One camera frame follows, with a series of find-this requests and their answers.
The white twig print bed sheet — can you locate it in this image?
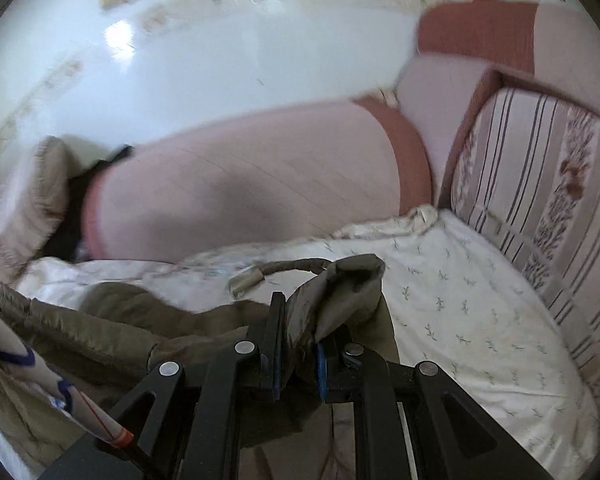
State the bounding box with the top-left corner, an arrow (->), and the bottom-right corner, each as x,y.
0,205 -> 600,480

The striped floral cushion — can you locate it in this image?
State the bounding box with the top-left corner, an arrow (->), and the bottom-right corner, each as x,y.
449,86 -> 600,378

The dark cloth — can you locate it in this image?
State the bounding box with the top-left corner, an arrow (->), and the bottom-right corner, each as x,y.
44,144 -> 137,262

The beige patterned pillow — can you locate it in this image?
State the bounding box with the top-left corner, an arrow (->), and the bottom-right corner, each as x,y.
0,135 -> 83,282

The cream frilled cloth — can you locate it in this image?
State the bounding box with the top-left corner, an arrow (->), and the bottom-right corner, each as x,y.
331,204 -> 440,242

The large pink rust banded cushion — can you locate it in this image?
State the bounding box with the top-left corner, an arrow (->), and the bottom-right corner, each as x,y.
396,0 -> 600,173

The khaki hooded jacket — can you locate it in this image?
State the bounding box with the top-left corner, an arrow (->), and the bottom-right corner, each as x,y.
0,254 -> 397,480

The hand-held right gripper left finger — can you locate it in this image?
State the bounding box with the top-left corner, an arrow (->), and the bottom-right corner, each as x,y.
95,291 -> 287,480

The pink bolster with rust band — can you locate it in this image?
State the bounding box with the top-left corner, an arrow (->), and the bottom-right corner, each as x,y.
81,94 -> 435,265

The white tube with blue print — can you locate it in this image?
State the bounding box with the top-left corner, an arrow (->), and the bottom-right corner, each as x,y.
0,299 -> 135,448

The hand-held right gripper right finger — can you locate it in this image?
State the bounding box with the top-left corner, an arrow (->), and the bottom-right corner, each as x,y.
316,326 -> 556,480

